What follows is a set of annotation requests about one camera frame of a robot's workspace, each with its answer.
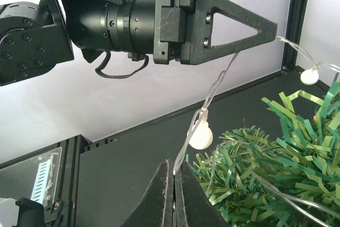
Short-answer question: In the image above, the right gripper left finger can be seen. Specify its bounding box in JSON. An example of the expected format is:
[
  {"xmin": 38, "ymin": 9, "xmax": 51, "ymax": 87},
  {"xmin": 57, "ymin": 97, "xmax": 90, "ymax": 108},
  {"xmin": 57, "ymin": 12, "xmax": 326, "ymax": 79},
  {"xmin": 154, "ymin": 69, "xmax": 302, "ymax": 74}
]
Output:
[{"xmin": 122, "ymin": 160, "xmax": 174, "ymax": 227}]

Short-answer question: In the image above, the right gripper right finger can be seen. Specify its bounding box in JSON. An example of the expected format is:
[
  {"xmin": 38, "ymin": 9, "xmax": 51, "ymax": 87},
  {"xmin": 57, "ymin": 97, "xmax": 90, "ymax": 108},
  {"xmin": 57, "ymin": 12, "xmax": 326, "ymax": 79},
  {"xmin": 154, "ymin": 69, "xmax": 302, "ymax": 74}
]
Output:
[{"xmin": 174, "ymin": 162, "xmax": 228, "ymax": 227}]

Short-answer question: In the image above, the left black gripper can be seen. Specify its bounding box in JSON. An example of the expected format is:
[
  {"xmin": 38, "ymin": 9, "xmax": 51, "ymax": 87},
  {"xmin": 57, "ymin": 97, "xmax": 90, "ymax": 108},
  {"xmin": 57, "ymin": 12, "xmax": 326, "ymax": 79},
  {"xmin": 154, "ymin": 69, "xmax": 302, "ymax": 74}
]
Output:
[{"xmin": 153, "ymin": 0, "xmax": 277, "ymax": 65}]

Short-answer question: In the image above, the small green christmas tree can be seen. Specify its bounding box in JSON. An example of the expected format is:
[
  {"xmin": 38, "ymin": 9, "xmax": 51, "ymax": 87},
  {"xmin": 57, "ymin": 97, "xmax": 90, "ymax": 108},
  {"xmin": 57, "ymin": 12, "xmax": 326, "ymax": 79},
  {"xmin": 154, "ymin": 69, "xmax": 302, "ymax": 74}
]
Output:
[{"xmin": 192, "ymin": 78, "xmax": 339, "ymax": 226}]

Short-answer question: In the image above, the string of white lights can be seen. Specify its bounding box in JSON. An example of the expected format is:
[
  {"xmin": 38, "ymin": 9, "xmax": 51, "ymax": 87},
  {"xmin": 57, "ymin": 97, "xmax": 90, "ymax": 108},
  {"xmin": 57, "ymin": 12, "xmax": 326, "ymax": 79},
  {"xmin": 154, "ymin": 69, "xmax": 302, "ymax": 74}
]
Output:
[{"xmin": 172, "ymin": 35, "xmax": 340, "ymax": 225}]

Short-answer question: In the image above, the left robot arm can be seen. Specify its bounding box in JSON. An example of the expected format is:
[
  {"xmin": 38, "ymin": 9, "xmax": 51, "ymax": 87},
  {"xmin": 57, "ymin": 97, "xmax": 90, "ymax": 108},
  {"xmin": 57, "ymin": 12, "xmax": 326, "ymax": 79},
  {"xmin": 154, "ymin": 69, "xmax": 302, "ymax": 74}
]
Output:
[{"xmin": 1, "ymin": 0, "xmax": 277, "ymax": 86}]

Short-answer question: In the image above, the light blue slotted cable duct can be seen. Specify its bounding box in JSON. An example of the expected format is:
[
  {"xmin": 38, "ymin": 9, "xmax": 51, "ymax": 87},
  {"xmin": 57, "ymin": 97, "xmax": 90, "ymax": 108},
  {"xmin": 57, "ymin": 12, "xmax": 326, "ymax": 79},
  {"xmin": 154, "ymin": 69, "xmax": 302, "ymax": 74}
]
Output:
[{"xmin": 30, "ymin": 159, "xmax": 52, "ymax": 205}]

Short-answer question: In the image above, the black corner frame post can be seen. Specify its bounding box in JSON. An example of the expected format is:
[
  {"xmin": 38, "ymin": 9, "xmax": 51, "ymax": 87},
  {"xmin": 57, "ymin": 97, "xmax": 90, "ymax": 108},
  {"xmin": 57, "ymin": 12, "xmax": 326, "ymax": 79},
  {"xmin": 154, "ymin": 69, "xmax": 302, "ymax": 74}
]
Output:
[{"xmin": 282, "ymin": 0, "xmax": 308, "ymax": 70}]

